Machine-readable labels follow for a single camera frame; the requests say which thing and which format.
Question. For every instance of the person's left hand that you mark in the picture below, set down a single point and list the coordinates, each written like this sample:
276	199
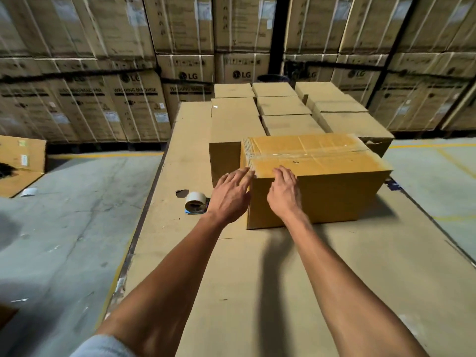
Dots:
228	198

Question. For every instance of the person's right hand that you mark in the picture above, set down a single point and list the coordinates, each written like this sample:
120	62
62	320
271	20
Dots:
286	198

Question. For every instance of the person's left little finger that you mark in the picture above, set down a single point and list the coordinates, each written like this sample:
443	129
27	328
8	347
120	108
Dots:
222	180

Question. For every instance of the person's left thumb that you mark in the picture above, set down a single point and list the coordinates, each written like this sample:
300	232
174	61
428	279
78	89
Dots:
248	198

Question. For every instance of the person's right middle finger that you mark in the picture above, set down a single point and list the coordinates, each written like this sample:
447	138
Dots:
285	172

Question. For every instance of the person's right little finger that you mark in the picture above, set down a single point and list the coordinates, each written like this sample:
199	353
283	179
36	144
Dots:
298	185

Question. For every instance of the person's left middle finger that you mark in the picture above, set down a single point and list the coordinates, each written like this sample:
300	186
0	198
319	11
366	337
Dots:
241	174

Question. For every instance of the person's right thumb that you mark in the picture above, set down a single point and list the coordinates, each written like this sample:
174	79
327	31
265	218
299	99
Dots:
270	192

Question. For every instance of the taped brown cardboard box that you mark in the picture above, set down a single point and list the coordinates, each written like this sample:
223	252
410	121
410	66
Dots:
327	182

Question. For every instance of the person's left forearm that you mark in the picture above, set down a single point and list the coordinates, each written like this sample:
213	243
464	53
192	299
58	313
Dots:
167	289

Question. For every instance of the person's right forearm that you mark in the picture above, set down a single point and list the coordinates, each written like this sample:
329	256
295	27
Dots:
349	293

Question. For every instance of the clear packing tape roll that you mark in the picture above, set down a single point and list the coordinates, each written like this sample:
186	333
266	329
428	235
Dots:
196	201

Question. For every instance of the group of plain cardboard boxes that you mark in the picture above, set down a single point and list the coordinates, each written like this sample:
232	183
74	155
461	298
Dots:
290	107

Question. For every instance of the large flat cardboard sheet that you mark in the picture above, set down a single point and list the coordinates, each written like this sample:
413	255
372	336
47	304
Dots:
253	286

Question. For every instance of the small dark blue object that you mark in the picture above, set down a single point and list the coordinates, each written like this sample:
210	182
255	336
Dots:
393	185

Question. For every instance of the white paper scrap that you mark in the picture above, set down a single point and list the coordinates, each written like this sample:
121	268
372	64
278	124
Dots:
28	192

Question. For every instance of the open cardboard box with label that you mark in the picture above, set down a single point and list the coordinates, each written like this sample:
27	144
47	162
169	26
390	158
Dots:
20	163

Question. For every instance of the grey shirt sleeve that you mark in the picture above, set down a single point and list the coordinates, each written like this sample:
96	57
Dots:
102	347

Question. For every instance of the black rack post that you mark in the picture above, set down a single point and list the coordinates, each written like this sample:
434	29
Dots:
278	33

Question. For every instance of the wall of large appliance cartons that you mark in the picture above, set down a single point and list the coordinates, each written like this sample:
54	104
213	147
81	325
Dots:
111	70

